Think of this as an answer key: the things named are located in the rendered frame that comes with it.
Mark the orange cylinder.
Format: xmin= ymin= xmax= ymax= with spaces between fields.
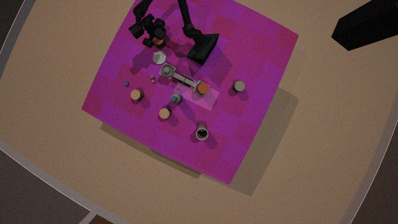
xmin=153 ymin=37 xmax=165 ymax=48
xmin=196 ymin=83 xmax=209 ymax=94

